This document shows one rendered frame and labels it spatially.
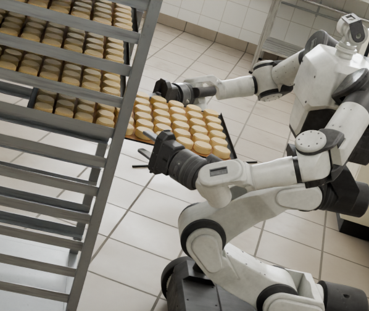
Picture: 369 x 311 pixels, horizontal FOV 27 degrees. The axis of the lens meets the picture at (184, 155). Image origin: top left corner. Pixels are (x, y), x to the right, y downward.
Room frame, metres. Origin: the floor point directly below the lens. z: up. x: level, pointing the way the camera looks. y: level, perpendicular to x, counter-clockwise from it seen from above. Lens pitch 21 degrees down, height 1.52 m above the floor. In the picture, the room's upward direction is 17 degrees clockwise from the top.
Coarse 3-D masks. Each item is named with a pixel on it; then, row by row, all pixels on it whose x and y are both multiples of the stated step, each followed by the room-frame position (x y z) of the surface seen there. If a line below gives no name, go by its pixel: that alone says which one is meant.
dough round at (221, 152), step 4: (216, 148) 2.04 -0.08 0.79; (220, 148) 2.06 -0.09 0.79; (224, 148) 2.06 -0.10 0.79; (212, 152) 2.05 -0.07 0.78; (216, 152) 2.03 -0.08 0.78; (220, 152) 2.03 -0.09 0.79; (224, 152) 2.03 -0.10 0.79; (228, 152) 2.04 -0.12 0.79; (220, 156) 2.03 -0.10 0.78; (224, 156) 2.03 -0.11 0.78; (228, 156) 2.04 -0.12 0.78
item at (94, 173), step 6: (138, 12) 2.36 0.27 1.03; (138, 18) 2.36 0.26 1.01; (138, 24) 2.36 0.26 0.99; (132, 48) 2.36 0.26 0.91; (102, 144) 2.36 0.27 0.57; (96, 150) 2.36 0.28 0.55; (102, 150) 2.36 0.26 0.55; (102, 156) 2.36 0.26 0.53; (90, 174) 2.35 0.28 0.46; (96, 174) 2.36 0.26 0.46; (90, 180) 2.35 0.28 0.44; (96, 180) 2.36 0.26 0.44; (84, 198) 2.35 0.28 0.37; (90, 198) 2.36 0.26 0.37; (90, 204) 2.36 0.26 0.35; (78, 222) 2.35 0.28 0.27; (78, 240) 2.36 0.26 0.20; (72, 252) 2.36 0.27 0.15
